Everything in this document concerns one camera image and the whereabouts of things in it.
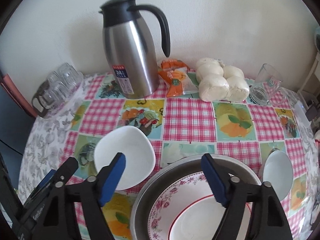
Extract white wooden furniture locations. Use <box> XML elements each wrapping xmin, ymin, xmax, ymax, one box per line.
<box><xmin>299</xmin><ymin>52</ymin><xmax>320</xmax><ymax>100</ymax></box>

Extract large stainless steel plate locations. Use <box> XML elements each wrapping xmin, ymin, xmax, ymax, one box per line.
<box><xmin>130</xmin><ymin>154</ymin><xmax>263</xmax><ymax>240</ymax></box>

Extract orange snack packet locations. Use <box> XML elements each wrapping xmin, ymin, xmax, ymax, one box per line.
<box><xmin>157</xmin><ymin>59</ymin><xmax>200</xmax><ymax>97</ymax></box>

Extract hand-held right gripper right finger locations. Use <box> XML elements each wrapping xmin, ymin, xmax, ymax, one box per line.
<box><xmin>201</xmin><ymin>153</ymin><xmax>294</xmax><ymax>240</ymax></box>

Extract clear glass mug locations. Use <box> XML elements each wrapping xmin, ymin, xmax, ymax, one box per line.
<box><xmin>250</xmin><ymin>64</ymin><xmax>284</xmax><ymax>105</ymax></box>

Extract stainless steel thermos jug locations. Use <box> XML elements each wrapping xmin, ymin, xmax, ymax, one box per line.
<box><xmin>99</xmin><ymin>0</ymin><xmax>171</xmax><ymax>99</ymax></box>

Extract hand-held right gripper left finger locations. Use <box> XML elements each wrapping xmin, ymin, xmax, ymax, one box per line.
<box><xmin>47</xmin><ymin>152</ymin><xmax>127</xmax><ymax>240</ymax></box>

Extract bag of white steamed buns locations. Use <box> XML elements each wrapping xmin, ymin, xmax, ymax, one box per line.
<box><xmin>195</xmin><ymin>57</ymin><xmax>250</xmax><ymax>102</ymax></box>

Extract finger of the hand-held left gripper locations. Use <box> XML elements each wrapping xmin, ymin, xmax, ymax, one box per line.
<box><xmin>59</xmin><ymin>157</ymin><xmax>79</xmax><ymax>184</ymax></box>
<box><xmin>31</xmin><ymin>169</ymin><xmax>57</xmax><ymax>200</ymax></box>

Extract dark blue board pink frame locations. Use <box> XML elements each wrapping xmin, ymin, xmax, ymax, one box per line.
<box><xmin>0</xmin><ymin>74</ymin><xmax>38</xmax><ymax>160</ymax></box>

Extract light blue bowl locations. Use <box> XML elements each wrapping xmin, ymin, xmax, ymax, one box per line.
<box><xmin>262</xmin><ymin>151</ymin><xmax>293</xmax><ymax>202</ymax></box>

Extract pink floral plate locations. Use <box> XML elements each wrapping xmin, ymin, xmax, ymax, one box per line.
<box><xmin>147</xmin><ymin>171</ymin><xmax>253</xmax><ymax>240</ymax></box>

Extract black charger adapter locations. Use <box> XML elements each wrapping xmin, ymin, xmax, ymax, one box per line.
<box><xmin>306</xmin><ymin>105</ymin><xmax>318</xmax><ymax>122</ymax></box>

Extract row of clear glass cups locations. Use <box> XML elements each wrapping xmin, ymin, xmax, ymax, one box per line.
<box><xmin>37</xmin><ymin>62</ymin><xmax>84</xmax><ymax>110</ymax></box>

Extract pink checked tablecloth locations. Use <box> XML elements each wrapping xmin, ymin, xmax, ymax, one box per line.
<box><xmin>67</xmin><ymin>71</ymin><xmax>315</xmax><ymax>240</ymax></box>

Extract red-rimmed strawberry bowl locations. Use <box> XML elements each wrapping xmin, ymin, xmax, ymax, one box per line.
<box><xmin>169</xmin><ymin>194</ymin><xmax>252</xmax><ymax>240</ymax></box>

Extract white plastic box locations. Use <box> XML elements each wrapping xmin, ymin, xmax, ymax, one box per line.
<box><xmin>294</xmin><ymin>101</ymin><xmax>312</xmax><ymax>128</ymax></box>

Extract black cup rack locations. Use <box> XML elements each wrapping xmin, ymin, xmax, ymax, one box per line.
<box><xmin>31</xmin><ymin>80</ymin><xmax>60</xmax><ymax>118</ymax></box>

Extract small white bowl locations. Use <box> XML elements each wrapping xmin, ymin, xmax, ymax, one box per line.
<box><xmin>94</xmin><ymin>126</ymin><xmax>155</xmax><ymax>190</ymax></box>

